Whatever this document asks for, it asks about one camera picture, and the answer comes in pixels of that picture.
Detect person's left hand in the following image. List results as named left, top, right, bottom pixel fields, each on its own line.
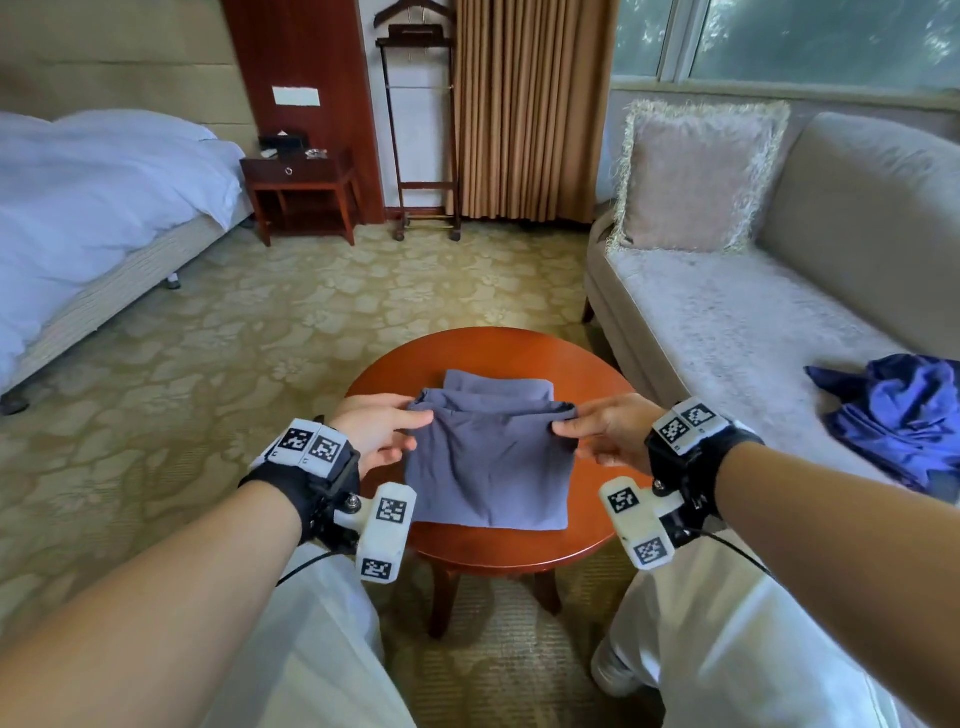
left=328, top=393, right=435, bottom=481

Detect person's right hand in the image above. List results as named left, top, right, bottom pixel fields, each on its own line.
left=552, top=393, right=666, bottom=476

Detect grey cloth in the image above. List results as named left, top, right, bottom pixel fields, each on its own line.
left=403, top=368, right=581, bottom=533

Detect person's left forearm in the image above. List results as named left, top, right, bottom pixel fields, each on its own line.
left=0, top=480, right=306, bottom=728

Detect person's right forearm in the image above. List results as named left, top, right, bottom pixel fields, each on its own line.
left=712, top=441, right=960, bottom=728

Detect round red wooden table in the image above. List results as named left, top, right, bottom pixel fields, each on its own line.
left=344, top=326, right=654, bottom=641

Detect beige sofa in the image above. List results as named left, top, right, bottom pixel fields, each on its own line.
left=580, top=111, right=960, bottom=505

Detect white shoe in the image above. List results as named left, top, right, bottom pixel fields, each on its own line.
left=589, top=636, right=648, bottom=699

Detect white trousers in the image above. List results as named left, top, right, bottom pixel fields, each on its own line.
left=198, top=528, right=932, bottom=728

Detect dark wooden nightstand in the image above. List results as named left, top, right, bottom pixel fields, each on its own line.
left=239, top=149, right=362, bottom=249

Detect pink fringed cushion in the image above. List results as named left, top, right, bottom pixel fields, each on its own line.
left=606, top=99, right=793, bottom=257

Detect black tissue box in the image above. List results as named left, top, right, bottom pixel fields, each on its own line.
left=258, top=132, right=311, bottom=159

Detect crumpled blue garment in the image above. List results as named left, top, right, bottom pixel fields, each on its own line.
left=804, top=353, right=960, bottom=497

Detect bed with beige base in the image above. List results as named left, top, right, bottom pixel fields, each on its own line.
left=0, top=109, right=257, bottom=418

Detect brown pleated curtain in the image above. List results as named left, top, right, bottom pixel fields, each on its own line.
left=449, top=0, right=621, bottom=227

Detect white duvet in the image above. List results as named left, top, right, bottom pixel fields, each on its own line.
left=0, top=111, right=249, bottom=393

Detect wooden valet stand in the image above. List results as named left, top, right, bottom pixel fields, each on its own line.
left=372, top=0, right=465, bottom=243

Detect white pillow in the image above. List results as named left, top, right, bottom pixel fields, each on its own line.
left=51, top=108, right=219, bottom=144

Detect window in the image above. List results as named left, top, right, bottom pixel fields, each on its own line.
left=610, top=0, right=960, bottom=96

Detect beige padded headboard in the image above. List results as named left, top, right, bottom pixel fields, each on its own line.
left=0, top=0, right=261, bottom=155

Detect left wrist camera with markers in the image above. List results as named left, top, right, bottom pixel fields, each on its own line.
left=238, top=417, right=419, bottom=585

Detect wrist camera with markers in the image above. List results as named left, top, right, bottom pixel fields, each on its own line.
left=238, top=417, right=419, bottom=585
left=597, top=396, right=767, bottom=572

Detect right wrist camera with markers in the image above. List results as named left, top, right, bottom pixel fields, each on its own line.
left=597, top=396, right=767, bottom=572

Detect black cable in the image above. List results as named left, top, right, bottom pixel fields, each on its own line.
left=675, top=525, right=774, bottom=579
left=275, top=550, right=336, bottom=588

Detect red wooden wall panel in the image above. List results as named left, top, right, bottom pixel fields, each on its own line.
left=220, top=0, right=388, bottom=227

